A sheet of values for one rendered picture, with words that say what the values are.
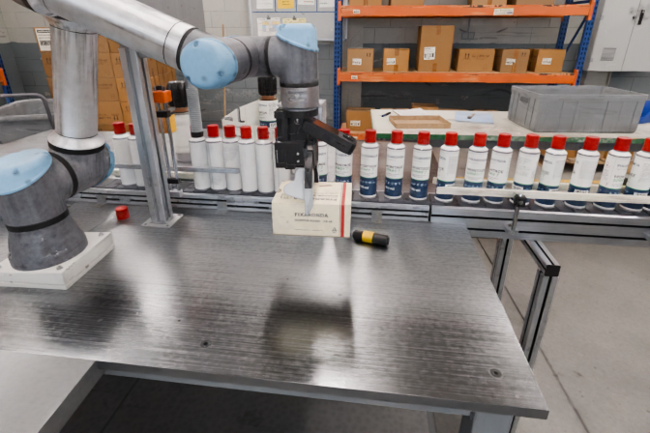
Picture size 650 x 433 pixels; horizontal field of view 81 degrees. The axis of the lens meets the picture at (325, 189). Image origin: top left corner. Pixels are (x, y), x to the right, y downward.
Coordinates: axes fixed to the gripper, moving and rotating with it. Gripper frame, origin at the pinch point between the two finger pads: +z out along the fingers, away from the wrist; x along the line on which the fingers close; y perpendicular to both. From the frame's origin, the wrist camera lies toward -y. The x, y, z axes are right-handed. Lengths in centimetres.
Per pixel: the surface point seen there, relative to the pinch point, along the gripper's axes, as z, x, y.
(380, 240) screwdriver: 15.9, -11.2, -15.4
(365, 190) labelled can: 10.2, -30.4, -11.6
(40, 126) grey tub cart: 25, -181, 221
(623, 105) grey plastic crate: 8, -155, -158
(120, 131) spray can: -7, -35, 64
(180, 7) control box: -40, -25, 35
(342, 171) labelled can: 4.2, -30.6, -5.0
